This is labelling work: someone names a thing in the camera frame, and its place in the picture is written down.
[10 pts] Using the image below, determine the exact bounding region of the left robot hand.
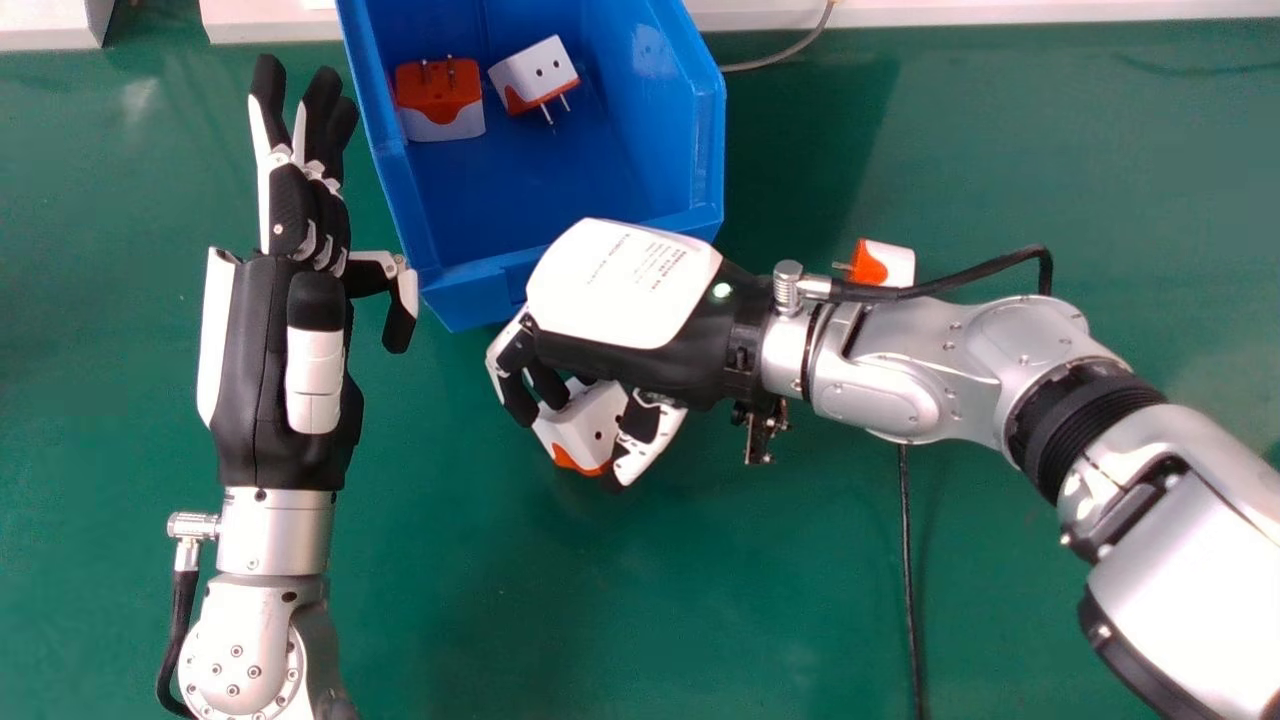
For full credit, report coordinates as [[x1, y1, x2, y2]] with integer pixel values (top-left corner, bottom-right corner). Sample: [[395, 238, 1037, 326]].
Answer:
[[196, 54, 420, 492]]

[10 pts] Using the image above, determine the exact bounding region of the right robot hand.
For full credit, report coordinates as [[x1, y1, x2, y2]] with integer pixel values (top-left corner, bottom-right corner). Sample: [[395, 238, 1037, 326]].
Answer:
[[485, 218, 776, 490]]

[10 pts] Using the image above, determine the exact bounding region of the white-and-orange plug adapter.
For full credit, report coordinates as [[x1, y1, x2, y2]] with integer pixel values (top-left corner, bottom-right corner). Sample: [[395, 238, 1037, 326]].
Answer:
[[532, 377, 637, 478], [832, 238, 917, 289], [392, 55, 488, 143], [487, 35, 582, 126]]

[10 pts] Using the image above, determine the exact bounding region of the blue plastic bin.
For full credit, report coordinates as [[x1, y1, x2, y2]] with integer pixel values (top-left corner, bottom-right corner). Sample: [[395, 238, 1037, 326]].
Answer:
[[335, 0, 728, 333]]

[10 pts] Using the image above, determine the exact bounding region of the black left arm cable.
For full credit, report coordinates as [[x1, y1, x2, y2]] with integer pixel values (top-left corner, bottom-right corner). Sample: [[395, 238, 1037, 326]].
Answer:
[[156, 568, 201, 719]]

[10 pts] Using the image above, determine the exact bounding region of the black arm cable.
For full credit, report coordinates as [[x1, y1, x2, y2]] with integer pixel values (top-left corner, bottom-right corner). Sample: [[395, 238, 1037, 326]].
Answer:
[[828, 244, 1055, 720], [156, 568, 201, 719]]

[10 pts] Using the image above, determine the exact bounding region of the grey cable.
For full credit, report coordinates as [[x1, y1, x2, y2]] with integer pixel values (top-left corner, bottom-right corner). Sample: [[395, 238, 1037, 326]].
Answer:
[[720, 0, 836, 74]]

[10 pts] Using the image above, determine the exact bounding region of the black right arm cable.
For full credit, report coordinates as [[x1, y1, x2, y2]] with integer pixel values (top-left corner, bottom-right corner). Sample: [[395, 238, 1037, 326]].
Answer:
[[828, 244, 1055, 720]]

